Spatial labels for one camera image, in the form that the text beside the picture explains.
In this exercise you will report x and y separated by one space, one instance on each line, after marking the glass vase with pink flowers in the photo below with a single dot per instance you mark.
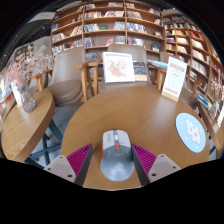
27 100

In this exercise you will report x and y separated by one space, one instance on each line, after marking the small white table sign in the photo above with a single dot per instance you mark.
16 94
220 116

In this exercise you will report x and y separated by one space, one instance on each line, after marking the dark cover book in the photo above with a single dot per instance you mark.
140 70

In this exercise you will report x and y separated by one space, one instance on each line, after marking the grey computer mouse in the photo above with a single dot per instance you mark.
116 156

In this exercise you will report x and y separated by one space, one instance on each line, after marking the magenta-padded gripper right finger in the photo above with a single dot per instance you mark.
145 160

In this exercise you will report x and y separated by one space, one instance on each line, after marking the stack of books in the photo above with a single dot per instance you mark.
203 101

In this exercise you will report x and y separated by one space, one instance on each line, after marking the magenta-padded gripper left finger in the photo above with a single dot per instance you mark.
79 160

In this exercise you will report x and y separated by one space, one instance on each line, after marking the white framed floral picture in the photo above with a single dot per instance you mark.
118 67

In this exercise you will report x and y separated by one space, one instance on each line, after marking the round light blue mouse pad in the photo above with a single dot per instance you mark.
190 132

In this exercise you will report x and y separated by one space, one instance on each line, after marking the orange book display stand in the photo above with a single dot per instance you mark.
6 96

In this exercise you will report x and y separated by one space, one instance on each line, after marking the small distant wooden bookshelf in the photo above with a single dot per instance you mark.
24 53

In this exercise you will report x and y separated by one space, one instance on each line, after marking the tall wooden bookshelf with books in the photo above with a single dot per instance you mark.
196 46

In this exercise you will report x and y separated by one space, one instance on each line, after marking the white sign on wooden base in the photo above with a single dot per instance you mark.
174 78

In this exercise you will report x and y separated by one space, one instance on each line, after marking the glass vase with dried flowers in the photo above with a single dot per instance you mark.
214 111

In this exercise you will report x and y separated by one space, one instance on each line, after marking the round wooden side table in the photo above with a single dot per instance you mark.
25 123
213 128

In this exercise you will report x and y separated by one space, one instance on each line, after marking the beige padded wooden armchair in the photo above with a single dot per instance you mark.
188 95
66 83
126 49

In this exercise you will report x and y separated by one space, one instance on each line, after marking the wide wooden bookshelf with books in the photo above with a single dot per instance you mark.
106 26

